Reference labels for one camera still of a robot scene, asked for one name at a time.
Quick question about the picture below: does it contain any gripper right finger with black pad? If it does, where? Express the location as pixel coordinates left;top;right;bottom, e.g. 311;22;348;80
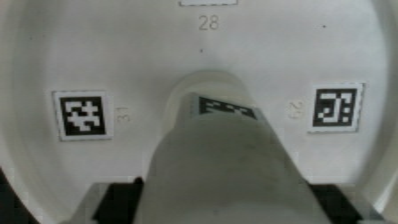
309;184;362;224

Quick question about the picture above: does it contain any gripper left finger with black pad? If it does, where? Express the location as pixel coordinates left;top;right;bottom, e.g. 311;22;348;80
92;177;144;224

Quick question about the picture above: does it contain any white cylindrical table leg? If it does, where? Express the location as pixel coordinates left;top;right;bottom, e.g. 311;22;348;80
131;93;330;224

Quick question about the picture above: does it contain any white round table top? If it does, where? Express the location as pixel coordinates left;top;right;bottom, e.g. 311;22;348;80
0;0;398;224

